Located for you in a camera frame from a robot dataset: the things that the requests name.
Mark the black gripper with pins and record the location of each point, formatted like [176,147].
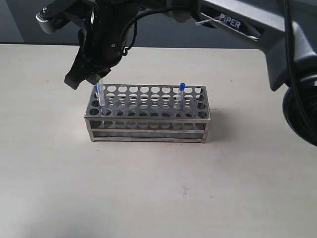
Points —
[103,41]

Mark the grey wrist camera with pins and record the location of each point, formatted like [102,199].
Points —
[60,12]

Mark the stainless steel test tube rack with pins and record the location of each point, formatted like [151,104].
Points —
[146,113]

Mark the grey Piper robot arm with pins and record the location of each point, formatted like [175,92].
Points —
[284,30]

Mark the blue-capped tube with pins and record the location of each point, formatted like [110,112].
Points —
[105,111]
[101,94]
[179,96]
[96,91]

